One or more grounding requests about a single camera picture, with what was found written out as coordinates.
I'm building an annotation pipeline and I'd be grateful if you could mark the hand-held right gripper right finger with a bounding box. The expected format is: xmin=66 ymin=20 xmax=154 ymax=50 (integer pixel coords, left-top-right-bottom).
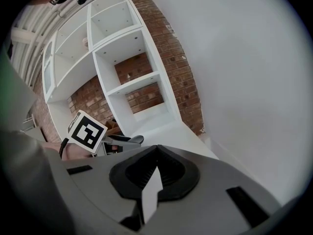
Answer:
xmin=143 ymin=144 xmax=282 ymax=235

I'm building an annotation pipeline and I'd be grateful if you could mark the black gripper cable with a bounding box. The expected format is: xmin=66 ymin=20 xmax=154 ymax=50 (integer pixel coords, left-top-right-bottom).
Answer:
xmin=59 ymin=137 xmax=70 ymax=159

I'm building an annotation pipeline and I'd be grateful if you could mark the person's left forearm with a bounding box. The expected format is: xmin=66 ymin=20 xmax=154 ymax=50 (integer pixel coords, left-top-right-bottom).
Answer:
xmin=61 ymin=142 xmax=93 ymax=161

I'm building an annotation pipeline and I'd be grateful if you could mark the white open shelf unit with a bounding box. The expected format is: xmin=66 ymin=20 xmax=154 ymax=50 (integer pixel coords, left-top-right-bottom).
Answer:
xmin=43 ymin=0 xmax=206 ymax=144

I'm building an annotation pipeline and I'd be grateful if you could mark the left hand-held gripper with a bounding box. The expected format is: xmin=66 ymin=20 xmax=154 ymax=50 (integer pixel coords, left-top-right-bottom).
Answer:
xmin=67 ymin=109 xmax=145 ymax=158

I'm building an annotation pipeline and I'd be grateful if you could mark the brown cardboard box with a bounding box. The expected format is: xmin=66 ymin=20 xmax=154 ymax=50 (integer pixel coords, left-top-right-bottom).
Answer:
xmin=105 ymin=118 xmax=124 ymax=136

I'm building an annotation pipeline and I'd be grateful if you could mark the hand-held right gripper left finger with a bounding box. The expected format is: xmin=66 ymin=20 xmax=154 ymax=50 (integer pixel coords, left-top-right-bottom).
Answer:
xmin=64 ymin=144 xmax=158 ymax=235

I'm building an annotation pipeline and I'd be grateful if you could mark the white metal rack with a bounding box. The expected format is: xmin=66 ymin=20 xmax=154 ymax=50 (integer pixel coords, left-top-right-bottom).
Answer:
xmin=21 ymin=113 xmax=37 ymax=133

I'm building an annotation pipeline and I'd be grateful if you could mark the white glass-door cabinet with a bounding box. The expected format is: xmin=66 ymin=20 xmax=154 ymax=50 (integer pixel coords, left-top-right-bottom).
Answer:
xmin=42 ymin=40 xmax=57 ymax=104

